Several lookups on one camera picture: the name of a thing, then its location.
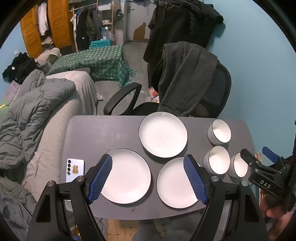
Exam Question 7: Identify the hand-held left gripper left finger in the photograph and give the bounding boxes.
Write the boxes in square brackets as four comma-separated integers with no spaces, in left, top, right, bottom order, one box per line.
[26,153,113,241]

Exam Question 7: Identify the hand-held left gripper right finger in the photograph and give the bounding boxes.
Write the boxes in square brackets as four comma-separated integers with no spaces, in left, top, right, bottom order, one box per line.
[183,154,270,241]

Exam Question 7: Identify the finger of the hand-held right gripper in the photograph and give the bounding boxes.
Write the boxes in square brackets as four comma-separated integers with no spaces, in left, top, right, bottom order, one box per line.
[262,146,281,164]
[240,149,262,171]

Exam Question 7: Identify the white bowl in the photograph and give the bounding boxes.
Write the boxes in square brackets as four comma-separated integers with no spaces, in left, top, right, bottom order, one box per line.
[207,119,232,144]
[203,145,231,175]
[229,152,250,178]

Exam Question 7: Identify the white plate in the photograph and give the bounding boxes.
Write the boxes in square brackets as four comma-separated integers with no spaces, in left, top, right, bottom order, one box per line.
[156,157,208,209]
[96,148,152,205]
[138,112,188,158]

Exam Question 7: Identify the person's right hand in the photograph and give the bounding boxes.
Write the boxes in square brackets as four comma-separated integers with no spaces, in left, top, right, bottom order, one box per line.
[259,190,292,220]

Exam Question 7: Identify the white smartphone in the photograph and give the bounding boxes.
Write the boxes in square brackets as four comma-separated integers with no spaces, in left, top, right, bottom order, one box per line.
[66,158,85,183]

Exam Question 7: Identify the bed with grey sheet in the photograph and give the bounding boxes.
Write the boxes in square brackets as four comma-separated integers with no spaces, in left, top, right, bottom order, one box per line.
[21,71,104,202]

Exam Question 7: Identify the black office chair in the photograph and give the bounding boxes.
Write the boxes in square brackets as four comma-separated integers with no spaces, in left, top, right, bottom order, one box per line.
[103,61,232,118]

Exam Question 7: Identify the grey duvet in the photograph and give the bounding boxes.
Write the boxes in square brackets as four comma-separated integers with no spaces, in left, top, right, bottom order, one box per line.
[0,70,77,172]

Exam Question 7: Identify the orange bag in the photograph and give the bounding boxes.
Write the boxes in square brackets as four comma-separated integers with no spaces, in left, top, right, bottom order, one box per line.
[147,87,160,103]

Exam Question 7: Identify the dark grey fleece robe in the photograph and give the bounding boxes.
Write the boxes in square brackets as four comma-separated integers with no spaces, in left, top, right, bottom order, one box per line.
[158,41,220,117]

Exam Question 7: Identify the green checkered cloth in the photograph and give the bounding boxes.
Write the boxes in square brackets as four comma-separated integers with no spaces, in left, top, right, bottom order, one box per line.
[46,44,139,88]

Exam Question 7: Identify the teal plastic crate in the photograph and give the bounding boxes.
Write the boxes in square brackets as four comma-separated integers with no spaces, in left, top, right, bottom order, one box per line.
[90,40,112,49]

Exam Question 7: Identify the pile of black clothes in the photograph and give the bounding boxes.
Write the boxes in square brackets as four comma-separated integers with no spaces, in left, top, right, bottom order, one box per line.
[2,52,38,84]

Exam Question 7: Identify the hanging clothes on rack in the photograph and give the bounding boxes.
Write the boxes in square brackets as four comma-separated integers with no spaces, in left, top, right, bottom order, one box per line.
[70,7,103,51]

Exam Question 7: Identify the black hanging jacket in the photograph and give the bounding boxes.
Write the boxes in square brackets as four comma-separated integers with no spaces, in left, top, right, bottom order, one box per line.
[143,0,224,93]

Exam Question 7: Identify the wooden wardrobe door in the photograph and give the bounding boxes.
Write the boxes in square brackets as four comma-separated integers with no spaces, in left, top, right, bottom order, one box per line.
[47,0,77,52]
[20,5,44,58]

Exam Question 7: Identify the wooden shelf rack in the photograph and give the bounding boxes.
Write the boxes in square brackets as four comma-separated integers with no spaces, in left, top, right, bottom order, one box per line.
[96,0,116,44]

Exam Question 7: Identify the white door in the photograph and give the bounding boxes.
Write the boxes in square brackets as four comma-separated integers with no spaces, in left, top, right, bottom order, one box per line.
[124,0,152,42]

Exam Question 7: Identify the white hanging shirt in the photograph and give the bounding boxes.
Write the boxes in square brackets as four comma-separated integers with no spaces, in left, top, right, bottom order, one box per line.
[38,2,49,36]

